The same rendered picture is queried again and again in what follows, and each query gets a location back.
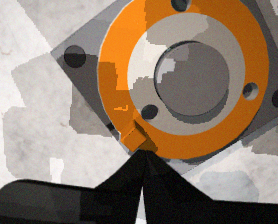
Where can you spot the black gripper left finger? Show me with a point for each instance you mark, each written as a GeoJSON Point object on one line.
{"type": "Point", "coordinates": [115, 201]}

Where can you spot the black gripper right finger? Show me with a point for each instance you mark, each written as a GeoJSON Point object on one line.
{"type": "Point", "coordinates": [170, 199]}

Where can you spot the orange round plate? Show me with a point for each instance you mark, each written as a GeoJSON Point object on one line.
{"type": "Point", "coordinates": [136, 39]}

